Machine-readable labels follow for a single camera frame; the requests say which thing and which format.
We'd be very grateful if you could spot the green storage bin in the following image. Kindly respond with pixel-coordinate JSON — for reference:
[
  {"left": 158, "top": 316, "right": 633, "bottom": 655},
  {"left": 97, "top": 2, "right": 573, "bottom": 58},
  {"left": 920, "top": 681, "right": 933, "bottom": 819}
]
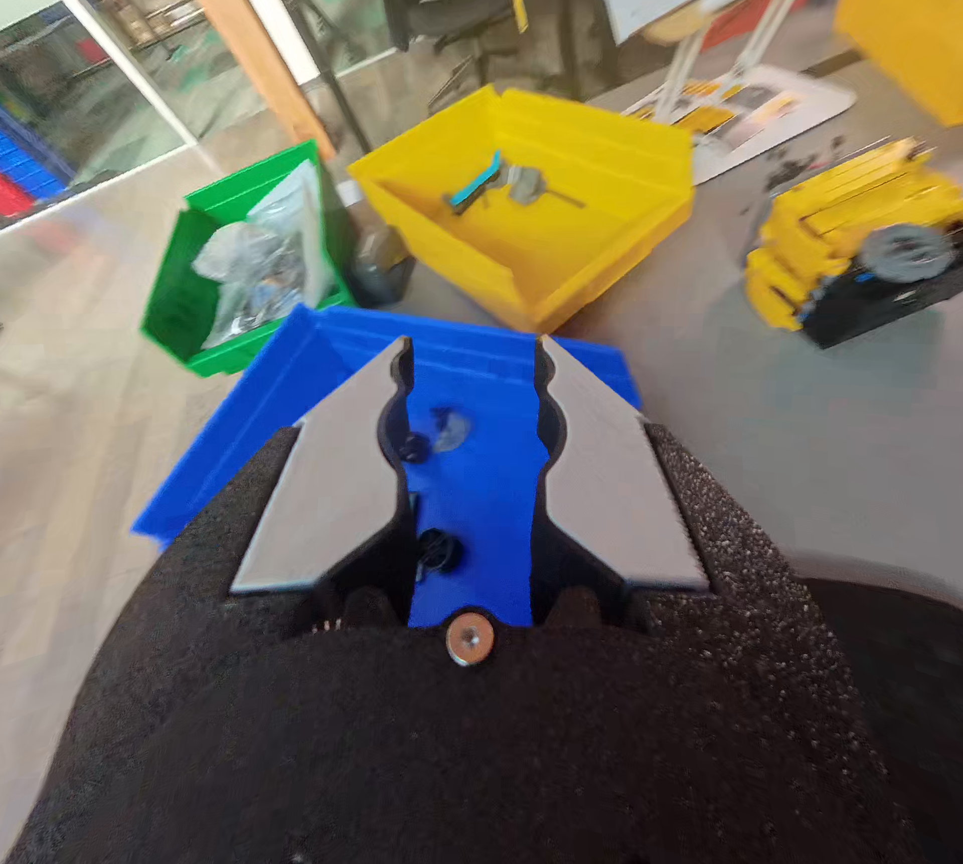
[{"left": 139, "top": 139, "right": 356, "bottom": 379}]

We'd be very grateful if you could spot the blue plastic crate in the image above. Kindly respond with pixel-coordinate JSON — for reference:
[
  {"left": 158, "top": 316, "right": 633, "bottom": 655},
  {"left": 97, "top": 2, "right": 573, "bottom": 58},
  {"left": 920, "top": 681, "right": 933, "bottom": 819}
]
[{"left": 0, "top": 98, "right": 70, "bottom": 205}]

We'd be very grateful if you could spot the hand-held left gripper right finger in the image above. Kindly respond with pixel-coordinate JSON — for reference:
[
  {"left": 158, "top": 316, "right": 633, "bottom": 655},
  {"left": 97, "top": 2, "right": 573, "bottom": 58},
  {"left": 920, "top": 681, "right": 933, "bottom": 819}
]
[{"left": 530, "top": 333, "right": 712, "bottom": 628}]

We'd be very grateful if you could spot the blue storage bin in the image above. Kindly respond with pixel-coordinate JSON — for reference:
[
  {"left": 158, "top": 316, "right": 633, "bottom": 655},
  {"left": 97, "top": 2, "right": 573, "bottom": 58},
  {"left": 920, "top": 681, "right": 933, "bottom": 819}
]
[{"left": 129, "top": 302, "right": 643, "bottom": 629}]

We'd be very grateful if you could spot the yellow lego vehicle model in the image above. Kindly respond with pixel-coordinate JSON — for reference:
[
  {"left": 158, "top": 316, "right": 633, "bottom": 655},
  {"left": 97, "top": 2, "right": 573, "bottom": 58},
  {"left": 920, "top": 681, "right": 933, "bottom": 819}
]
[{"left": 743, "top": 136, "right": 963, "bottom": 351}]

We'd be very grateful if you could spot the cyan strip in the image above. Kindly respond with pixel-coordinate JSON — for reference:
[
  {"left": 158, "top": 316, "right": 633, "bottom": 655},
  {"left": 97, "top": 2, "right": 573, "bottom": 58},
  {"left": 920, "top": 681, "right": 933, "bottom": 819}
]
[{"left": 446, "top": 149, "right": 505, "bottom": 216}]

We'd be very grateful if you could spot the clear plastic bag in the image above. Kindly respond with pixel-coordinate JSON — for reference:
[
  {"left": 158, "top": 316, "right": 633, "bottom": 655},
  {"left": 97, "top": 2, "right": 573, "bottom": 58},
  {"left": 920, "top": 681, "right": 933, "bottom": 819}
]
[{"left": 190, "top": 159, "right": 334, "bottom": 351}]

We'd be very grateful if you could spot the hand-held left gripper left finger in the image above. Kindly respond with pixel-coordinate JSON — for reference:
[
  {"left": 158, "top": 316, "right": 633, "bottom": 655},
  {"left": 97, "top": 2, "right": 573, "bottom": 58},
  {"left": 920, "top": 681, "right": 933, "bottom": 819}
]
[{"left": 229, "top": 335, "right": 416, "bottom": 633}]

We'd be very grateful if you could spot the wooden post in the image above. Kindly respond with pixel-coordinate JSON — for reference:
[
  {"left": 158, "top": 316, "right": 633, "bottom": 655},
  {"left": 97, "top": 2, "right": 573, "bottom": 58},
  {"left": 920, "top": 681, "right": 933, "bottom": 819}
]
[{"left": 130, "top": 0, "right": 337, "bottom": 163}]

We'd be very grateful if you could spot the black tripod stand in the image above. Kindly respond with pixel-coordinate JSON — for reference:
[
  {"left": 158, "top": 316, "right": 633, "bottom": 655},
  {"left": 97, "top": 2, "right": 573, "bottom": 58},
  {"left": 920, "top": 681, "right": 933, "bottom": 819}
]
[{"left": 217, "top": 0, "right": 375, "bottom": 155}]

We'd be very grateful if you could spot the pile of small lego pins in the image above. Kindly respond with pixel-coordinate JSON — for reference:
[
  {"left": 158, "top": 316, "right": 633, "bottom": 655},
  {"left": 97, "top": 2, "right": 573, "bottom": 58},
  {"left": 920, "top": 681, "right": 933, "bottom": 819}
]
[{"left": 762, "top": 136, "right": 845, "bottom": 193}]

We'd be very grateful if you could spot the lego sticker sheet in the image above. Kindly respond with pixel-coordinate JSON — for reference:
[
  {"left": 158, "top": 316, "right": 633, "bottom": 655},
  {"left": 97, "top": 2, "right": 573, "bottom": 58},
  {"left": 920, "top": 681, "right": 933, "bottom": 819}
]
[{"left": 623, "top": 76, "right": 804, "bottom": 152}]

